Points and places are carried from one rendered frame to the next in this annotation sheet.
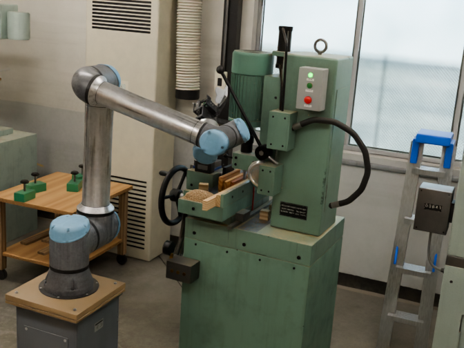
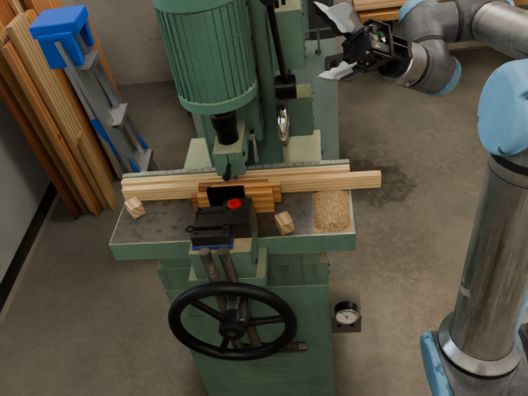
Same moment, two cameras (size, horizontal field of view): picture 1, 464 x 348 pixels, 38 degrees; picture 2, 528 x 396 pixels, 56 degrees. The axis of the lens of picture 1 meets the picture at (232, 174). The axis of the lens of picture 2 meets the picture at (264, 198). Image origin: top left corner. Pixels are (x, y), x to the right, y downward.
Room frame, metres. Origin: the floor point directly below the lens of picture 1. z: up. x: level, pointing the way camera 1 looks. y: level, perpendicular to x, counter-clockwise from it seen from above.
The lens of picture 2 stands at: (3.07, 0.90, 1.75)
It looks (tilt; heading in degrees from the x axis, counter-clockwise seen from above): 42 degrees down; 254
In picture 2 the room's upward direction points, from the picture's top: 9 degrees counter-clockwise
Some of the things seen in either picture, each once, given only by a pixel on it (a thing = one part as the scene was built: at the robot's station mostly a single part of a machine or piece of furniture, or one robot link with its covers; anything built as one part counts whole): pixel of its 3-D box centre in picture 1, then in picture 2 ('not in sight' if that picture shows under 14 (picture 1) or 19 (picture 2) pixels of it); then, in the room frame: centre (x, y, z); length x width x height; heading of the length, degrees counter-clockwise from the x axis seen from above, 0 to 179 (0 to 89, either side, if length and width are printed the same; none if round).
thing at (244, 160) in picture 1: (249, 163); (232, 149); (2.85, -0.07, 1.03); 0.14 x 0.07 x 0.09; 65
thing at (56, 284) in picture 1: (69, 274); not in sight; (2.42, 0.61, 0.64); 0.19 x 0.19 x 0.10
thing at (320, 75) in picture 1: (312, 88); not in sight; (2.59, -0.29, 1.40); 0.10 x 0.06 x 0.16; 65
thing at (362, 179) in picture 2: (241, 186); (248, 186); (2.83, -0.04, 0.92); 0.67 x 0.02 x 0.04; 155
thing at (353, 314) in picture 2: (169, 250); (346, 313); (2.71, 0.25, 0.65); 0.06 x 0.04 x 0.08; 155
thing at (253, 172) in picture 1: (261, 175); (284, 122); (2.69, -0.12, 1.02); 0.12 x 0.03 x 0.12; 65
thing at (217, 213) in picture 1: (222, 191); (232, 230); (2.91, 0.04, 0.87); 0.61 x 0.30 x 0.06; 155
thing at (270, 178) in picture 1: (270, 178); (295, 111); (2.64, -0.16, 1.02); 0.09 x 0.07 x 0.12; 155
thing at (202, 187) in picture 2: (240, 183); (234, 190); (2.87, -0.04, 0.93); 0.18 x 0.02 x 0.05; 155
